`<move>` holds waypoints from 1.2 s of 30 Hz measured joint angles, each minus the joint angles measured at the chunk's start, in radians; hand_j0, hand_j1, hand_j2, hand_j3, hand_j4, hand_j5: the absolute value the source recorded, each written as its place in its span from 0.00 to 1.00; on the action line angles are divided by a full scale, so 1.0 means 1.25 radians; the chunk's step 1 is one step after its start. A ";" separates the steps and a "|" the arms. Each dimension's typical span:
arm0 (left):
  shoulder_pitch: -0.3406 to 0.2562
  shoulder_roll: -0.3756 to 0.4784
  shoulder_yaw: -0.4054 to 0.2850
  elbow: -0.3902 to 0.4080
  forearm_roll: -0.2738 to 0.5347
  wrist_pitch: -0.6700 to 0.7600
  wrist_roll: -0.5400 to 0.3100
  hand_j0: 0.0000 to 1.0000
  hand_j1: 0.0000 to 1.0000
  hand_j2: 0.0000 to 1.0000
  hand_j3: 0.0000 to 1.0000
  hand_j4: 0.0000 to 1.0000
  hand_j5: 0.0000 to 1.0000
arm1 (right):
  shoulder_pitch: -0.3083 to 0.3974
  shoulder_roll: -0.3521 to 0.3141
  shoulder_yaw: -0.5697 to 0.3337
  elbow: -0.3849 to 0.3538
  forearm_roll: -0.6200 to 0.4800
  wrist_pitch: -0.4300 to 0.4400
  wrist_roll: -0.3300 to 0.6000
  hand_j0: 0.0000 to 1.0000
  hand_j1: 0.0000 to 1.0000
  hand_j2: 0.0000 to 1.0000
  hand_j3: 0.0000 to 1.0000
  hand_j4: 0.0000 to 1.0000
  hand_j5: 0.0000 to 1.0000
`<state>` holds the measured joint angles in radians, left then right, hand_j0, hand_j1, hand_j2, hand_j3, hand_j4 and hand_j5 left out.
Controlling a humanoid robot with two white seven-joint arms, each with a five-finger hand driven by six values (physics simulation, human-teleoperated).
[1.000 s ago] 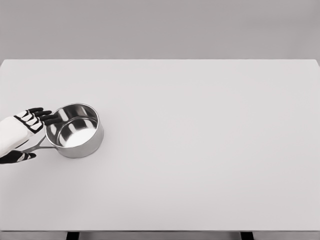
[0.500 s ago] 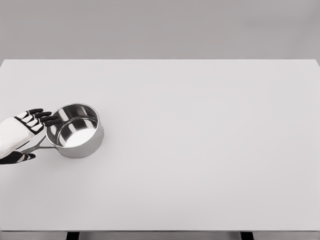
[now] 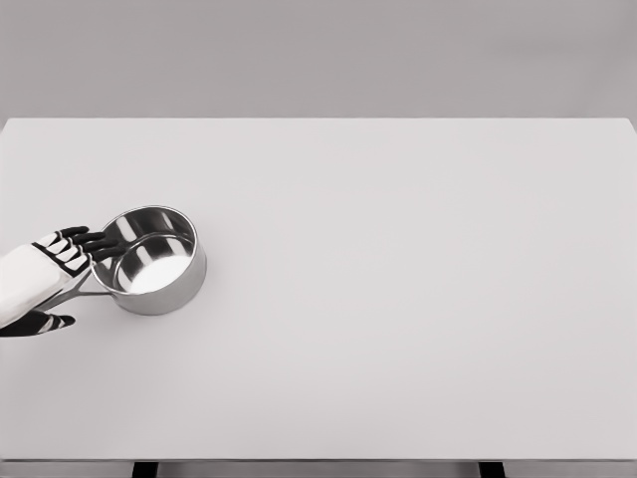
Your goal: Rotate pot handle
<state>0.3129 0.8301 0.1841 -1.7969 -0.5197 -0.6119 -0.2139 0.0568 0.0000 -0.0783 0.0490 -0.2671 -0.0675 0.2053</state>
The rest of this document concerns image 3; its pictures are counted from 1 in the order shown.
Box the steel pot with handle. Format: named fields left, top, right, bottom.
left=40, top=204, right=208, bottom=317

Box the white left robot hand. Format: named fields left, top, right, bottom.
left=0, top=225, right=121, bottom=339

